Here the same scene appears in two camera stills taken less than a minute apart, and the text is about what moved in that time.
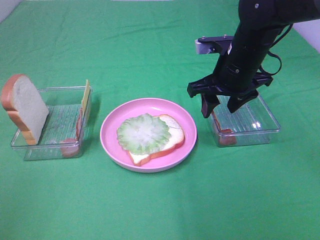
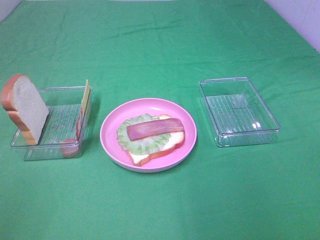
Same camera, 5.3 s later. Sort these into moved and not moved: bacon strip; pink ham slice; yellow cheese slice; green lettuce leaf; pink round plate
Moved: pink ham slice
Not moved: pink round plate; bacon strip; yellow cheese slice; green lettuce leaf
